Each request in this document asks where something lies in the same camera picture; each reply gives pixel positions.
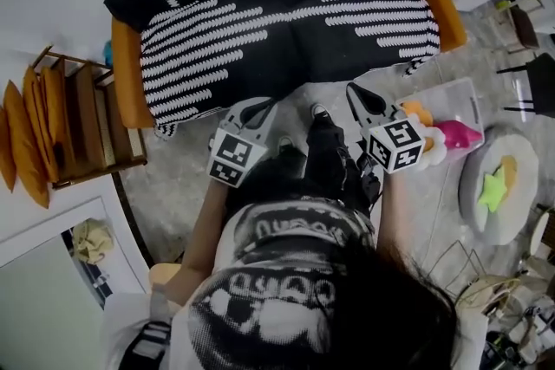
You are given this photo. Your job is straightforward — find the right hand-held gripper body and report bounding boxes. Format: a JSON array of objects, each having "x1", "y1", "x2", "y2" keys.
[{"x1": 362, "y1": 110, "x2": 426, "y2": 174}]

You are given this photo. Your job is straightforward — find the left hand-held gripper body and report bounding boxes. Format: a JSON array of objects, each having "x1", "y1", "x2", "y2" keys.
[{"x1": 207, "y1": 120, "x2": 269, "y2": 189}]

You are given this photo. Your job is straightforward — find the orange flower pillow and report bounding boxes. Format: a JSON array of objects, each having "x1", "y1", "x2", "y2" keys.
[{"x1": 401, "y1": 100, "x2": 434, "y2": 127}]

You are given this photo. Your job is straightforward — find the white fried egg pillow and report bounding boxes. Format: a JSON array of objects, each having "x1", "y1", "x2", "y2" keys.
[{"x1": 409, "y1": 112, "x2": 447, "y2": 170}]

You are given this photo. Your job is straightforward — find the pink star pillow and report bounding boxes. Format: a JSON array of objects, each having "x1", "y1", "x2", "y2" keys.
[{"x1": 433, "y1": 120, "x2": 484, "y2": 151}]

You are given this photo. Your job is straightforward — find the clear plastic storage bin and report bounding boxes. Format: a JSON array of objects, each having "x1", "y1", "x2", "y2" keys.
[{"x1": 396, "y1": 76, "x2": 486, "y2": 164}]

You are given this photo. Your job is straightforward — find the person's left forearm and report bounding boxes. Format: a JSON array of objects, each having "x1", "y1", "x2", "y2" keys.
[{"x1": 164, "y1": 179, "x2": 231, "y2": 304}]

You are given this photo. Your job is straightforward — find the person's right forearm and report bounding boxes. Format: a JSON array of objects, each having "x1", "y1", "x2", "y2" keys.
[{"x1": 375, "y1": 168, "x2": 417, "y2": 256}]

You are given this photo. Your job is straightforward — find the person's black trousers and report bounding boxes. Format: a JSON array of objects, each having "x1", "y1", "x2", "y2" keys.
[{"x1": 225, "y1": 114, "x2": 382, "y2": 217}]

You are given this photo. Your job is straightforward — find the green star plush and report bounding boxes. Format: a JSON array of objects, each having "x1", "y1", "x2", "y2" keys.
[{"x1": 479, "y1": 166, "x2": 511, "y2": 213}]

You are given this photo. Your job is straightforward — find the black white striped sofa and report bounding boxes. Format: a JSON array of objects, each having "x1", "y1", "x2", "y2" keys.
[{"x1": 103, "y1": 0, "x2": 468, "y2": 140}]

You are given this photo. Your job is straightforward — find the round fried egg rug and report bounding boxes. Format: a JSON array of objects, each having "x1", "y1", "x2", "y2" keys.
[{"x1": 458, "y1": 133, "x2": 540, "y2": 246}]

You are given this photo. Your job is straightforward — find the light wooden chair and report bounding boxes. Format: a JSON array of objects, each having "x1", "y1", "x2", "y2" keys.
[{"x1": 148, "y1": 263, "x2": 183, "y2": 295}]

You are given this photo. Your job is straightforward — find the wooden shelf rack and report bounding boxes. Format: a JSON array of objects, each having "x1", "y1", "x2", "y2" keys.
[{"x1": 32, "y1": 45, "x2": 148, "y2": 191}]

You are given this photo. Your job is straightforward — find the black chair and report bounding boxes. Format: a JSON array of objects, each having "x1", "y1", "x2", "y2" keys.
[{"x1": 496, "y1": 52, "x2": 555, "y2": 118}]

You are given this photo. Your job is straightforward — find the person's printed t-shirt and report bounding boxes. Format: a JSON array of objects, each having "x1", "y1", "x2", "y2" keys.
[{"x1": 101, "y1": 197, "x2": 378, "y2": 370}]

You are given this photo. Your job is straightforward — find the brown chair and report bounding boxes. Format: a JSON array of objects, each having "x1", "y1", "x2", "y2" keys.
[{"x1": 493, "y1": 0, "x2": 541, "y2": 55}]

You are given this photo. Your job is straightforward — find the beige crumpled cloth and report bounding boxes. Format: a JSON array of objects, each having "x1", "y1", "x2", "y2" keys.
[{"x1": 71, "y1": 218, "x2": 114, "y2": 265}]

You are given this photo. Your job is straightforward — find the brass lamp shade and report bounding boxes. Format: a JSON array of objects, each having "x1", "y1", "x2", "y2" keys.
[{"x1": 459, "y1": 276, "x2": 521, "y2": 313}]

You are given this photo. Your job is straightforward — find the white curved table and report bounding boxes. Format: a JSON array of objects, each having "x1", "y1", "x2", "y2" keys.
[{"x1": 0, "y1": 175, "x2": 151, "y2": 370}]

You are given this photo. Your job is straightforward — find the wire frame stand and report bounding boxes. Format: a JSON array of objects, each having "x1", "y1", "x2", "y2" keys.
[{"x1": 422, "y1": 240, "x2": 486, "y2": 300}]

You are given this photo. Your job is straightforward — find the striped bag strap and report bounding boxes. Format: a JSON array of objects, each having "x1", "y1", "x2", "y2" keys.
[{"x1": 123, "y1": 294, "x2": 173, "y2": 370}]

